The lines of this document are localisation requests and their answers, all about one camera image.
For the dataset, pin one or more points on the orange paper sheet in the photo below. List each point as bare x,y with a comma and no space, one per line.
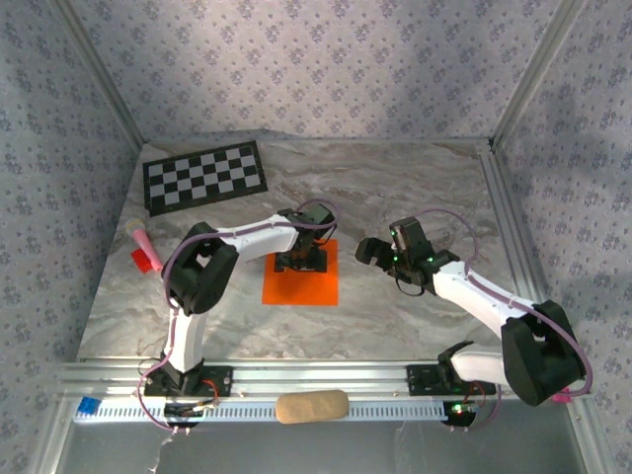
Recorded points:
301,291

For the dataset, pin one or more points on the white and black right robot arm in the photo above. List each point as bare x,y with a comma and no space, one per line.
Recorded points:
474,291

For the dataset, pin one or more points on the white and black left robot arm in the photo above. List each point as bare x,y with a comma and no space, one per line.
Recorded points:
185,340

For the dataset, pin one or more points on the black and white checkerboard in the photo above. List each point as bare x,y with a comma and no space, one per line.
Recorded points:
205,178

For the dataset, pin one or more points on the tan cork oval pad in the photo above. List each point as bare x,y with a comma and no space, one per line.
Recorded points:
312,407

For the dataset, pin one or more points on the red block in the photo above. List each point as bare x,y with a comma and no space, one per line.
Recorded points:
140,261

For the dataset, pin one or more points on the black right controller board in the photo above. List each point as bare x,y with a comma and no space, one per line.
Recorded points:
459,412

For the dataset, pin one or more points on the black controller board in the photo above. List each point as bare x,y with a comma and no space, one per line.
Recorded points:
182,410
459,412

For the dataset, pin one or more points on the black left controller board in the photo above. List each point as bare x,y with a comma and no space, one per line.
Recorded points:
182,410

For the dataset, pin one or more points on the pink clip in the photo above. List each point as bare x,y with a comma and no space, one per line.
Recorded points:
563,396

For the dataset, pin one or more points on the blue block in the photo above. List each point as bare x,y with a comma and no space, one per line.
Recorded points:
89,405

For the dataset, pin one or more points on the aluminium side rail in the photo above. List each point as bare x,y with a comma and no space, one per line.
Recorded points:
503,207

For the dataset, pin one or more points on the long aluminium mounting rail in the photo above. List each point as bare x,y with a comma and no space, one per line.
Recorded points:
321,375

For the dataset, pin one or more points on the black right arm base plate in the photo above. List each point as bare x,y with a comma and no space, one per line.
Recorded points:
424,380

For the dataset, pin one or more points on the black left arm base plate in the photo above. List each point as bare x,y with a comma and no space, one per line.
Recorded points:
217,382

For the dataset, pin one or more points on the aluminium frame post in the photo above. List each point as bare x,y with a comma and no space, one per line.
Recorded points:
535,74
101,74

